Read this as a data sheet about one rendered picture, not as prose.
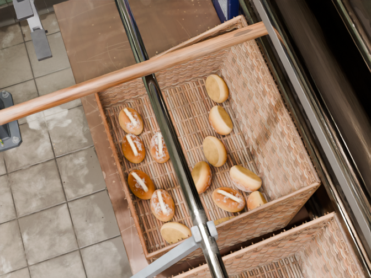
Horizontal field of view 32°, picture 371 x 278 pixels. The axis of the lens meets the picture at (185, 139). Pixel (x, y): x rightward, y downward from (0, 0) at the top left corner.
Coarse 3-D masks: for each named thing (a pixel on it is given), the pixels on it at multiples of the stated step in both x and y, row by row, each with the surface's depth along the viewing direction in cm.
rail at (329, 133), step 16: (272, 0) 112; (272, 16) 111; (288, 32) 109; (288, 48) 108; (304, 64) 106; (304, 80) 105; (320, 96) 103; (320, 112) 102; (336, 128) 101; (336, 144) 100; (352, 160) 98; (352, 176) 97; (352, 192) 97; (368, 192) 96; (368, 208) 95; (368, 224) 95
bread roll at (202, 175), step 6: (198, 162) 187; (204, 162) 186; (198, 168) 185; (204, 168) 184; (210, 168) 186; (192, 174) 186; (198, 174) 183; (204, 174) 183; (210, 174) 185; (198, 180) 182; (204, 180) 182; (210, 180) 185; (198, 186) 182; (204, 186) 183; (198, 192) 183
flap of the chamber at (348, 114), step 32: (256, 0) 116; (288, 0) 115; (320, 0) 116; (320, 32) 112; (288, 64) 109; (320, 64) 109; (352, 64) 110; (352, 96) 106; (320, 128) 103; (352, 128) 103
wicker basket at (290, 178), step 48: (240, 48) 187; (96, 96) 187; (144, 96) 202; (192, 96) 201; (240, 96) 192; (144, 144) 195; (192, 144) 194; (240, 144) 193; (288, 144) 170; (240, 192) 187; (288, 192) 160; (144, 240) 168; (240, 240) 180
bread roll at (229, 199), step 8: (216, 192) 182; (224, 192) 181; (232, 192) 181; (216, 200) 182; (224, 200) 181; (232, 200) 180; (240, 200) 181; (224, 208) 182; (232, 208) 181; (240, 208) 181
